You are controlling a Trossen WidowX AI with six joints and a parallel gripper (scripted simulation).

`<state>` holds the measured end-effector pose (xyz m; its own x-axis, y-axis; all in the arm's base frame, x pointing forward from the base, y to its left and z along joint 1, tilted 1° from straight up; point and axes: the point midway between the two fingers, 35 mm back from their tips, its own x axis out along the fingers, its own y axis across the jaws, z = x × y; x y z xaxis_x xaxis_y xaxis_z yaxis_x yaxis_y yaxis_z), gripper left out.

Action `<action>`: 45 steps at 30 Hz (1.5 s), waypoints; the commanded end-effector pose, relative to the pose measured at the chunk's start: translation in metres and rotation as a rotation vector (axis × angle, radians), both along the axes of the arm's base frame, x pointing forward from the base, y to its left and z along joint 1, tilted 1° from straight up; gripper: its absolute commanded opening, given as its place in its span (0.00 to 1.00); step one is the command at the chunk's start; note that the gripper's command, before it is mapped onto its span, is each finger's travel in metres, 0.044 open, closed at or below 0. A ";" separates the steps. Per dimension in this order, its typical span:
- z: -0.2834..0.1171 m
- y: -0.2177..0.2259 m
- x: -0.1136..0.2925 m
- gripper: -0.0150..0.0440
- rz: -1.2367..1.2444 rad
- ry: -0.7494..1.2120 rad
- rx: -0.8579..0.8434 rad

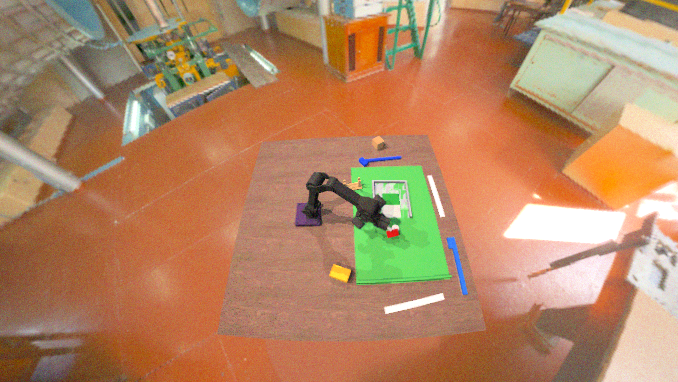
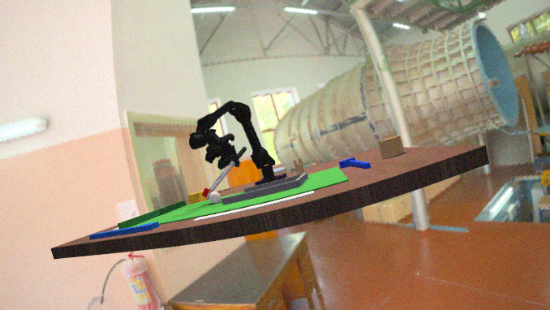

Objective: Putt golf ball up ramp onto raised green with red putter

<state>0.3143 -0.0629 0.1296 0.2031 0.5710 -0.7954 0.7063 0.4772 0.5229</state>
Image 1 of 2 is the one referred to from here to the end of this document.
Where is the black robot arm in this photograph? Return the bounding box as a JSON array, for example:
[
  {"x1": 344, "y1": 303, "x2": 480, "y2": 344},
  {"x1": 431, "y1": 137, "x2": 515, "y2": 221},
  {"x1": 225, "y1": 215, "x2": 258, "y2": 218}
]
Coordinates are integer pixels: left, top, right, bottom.
[{"x1": 301, "y1": 172, "x2": 391, "y2": 231}]

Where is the green putting mat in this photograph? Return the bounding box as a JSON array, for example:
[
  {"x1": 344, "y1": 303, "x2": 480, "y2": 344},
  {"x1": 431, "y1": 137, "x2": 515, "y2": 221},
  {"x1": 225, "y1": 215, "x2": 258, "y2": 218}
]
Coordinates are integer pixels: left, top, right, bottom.
[{"x1": 351, "y1": 166, "x2": 449, "y2": 281}]

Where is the white flat bar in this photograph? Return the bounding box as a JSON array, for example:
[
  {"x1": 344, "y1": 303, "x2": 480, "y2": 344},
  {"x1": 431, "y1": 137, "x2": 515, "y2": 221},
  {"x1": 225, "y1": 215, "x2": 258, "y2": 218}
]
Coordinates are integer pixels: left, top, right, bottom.
[
  {"x1": 428, "y1": 176, "x2": 445, "y2": 217},
  {"x1": 385, "y1": 293, "x2": 444, "y2": 314}
]

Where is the tan cube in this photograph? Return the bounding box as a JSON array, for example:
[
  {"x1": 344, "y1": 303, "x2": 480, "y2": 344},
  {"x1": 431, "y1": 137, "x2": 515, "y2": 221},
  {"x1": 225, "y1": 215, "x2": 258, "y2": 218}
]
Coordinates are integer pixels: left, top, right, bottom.
[{"x1": 372, "y1": 136, "x2": 384, "y2": 151}]

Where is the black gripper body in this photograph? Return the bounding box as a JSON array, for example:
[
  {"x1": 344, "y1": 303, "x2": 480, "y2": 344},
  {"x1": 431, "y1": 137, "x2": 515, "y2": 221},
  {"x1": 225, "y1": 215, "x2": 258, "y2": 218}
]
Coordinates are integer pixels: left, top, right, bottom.
[{"x1": 352, "y1": 194, "x2": 386, "y2": 229}]

